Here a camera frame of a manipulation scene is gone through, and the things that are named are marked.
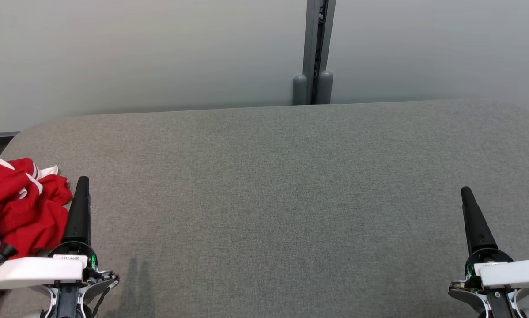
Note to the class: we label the red shorts white side panels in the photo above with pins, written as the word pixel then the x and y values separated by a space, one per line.
pixel 30 229

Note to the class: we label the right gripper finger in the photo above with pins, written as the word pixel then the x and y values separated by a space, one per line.
pixel 475 221

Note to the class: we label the grey metal partition post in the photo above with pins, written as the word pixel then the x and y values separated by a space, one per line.
pixel 312 39

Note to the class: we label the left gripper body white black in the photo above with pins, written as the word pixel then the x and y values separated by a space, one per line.
pixel 30 273

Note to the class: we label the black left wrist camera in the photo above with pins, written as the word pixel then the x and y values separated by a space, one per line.
pixel 3 254

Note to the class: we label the grey rounded post foot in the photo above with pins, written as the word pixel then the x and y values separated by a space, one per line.
pixel 300 90
pixel 324 88

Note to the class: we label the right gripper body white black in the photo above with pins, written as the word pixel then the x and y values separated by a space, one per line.
pixel 516 273

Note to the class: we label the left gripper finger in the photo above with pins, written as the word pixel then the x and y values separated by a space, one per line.
pixel 81 212

